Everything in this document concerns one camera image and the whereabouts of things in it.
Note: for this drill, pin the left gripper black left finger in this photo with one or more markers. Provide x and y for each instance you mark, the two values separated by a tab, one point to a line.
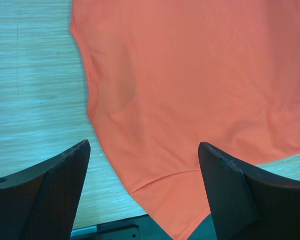
41	202

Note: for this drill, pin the orange t shirt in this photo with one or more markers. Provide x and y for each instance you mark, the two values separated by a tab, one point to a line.
164	76

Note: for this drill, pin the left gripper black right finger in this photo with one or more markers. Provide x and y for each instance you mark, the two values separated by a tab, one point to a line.
247	202

